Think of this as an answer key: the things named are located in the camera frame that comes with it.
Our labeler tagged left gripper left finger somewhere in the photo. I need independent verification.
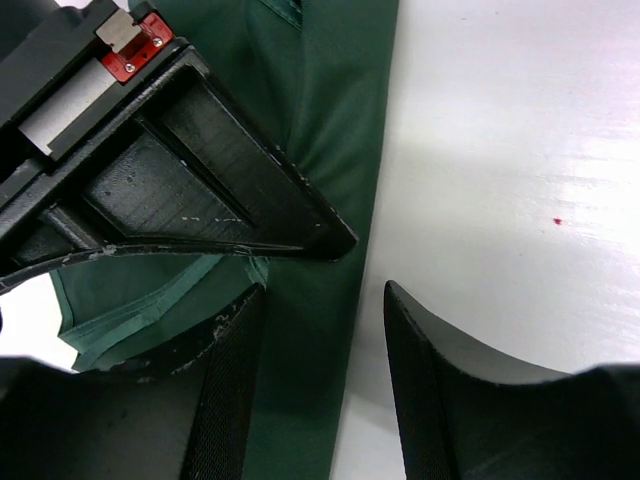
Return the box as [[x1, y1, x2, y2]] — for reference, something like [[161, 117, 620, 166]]
[[1, 285, 265, 479]]

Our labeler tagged dark green cloth napkin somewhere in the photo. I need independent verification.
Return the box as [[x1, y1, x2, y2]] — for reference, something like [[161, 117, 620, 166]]
[[51, 1, 398, 479]]

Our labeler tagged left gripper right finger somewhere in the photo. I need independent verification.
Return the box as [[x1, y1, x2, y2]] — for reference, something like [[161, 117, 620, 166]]
[[384, 281, 639, 479]]

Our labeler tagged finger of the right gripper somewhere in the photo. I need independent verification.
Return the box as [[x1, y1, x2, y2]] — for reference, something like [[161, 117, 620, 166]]
[[1, 47, 357, 291]]

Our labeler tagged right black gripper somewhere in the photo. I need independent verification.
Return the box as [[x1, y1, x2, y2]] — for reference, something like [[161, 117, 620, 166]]
[[1, 1, 189, 170]]

